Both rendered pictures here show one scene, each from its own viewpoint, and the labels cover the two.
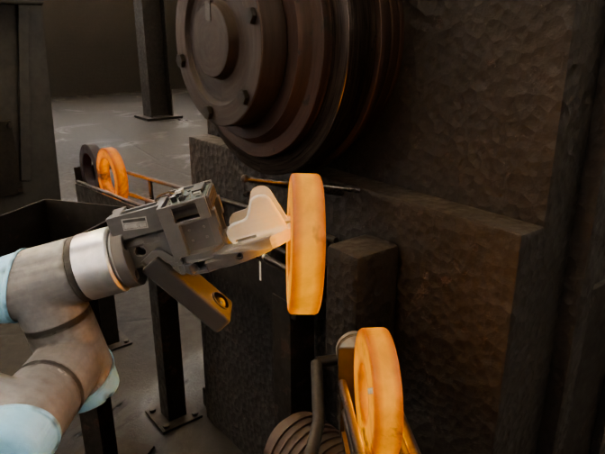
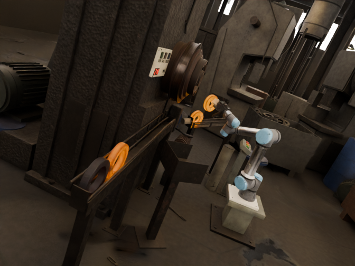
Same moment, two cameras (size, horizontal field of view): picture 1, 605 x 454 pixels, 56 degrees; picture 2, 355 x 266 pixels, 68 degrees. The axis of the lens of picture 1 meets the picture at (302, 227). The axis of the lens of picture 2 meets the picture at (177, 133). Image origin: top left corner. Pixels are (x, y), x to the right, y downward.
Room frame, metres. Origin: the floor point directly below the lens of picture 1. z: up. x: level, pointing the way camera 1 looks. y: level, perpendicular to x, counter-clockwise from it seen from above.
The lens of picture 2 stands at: (2.39, 1.59, 1.32)
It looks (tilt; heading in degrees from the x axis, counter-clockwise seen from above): 18 degrees down; 226
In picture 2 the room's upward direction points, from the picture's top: 21 degrees clockwise
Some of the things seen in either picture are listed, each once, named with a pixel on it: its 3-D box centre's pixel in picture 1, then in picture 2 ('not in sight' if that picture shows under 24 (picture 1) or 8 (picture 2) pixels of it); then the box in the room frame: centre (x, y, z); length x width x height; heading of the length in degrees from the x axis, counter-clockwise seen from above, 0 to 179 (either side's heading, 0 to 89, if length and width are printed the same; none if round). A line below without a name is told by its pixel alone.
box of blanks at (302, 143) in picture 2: not in sight; (271, 139); (-1.67, -0.44, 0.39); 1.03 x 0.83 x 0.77; 143
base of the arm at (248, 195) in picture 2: not in sight; (248, 191); (0.43, 0.64, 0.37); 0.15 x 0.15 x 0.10
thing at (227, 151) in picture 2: not in sight; (219, 167); (0.20, 0.11, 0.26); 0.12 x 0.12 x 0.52
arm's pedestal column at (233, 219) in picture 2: not in sight; (236, 214); (0.43, 0.64, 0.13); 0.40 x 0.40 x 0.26; 44
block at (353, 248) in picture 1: (362, 308); (173, 117); (0.88, -0.10, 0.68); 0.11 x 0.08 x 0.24; 128
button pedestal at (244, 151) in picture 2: not in sight; (235, 168); (0.07, 0.21, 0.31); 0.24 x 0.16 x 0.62; 38
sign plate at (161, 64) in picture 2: not in sight; (161, 62); (1.39, 0.18, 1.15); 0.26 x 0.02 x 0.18; 38
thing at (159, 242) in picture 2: (80, 349); (167, 198); (1.28, 0.57, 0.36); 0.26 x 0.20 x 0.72; 73
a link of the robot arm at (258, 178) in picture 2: not in sight; (253, 180); (0.44, 0.63, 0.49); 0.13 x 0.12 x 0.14; 0
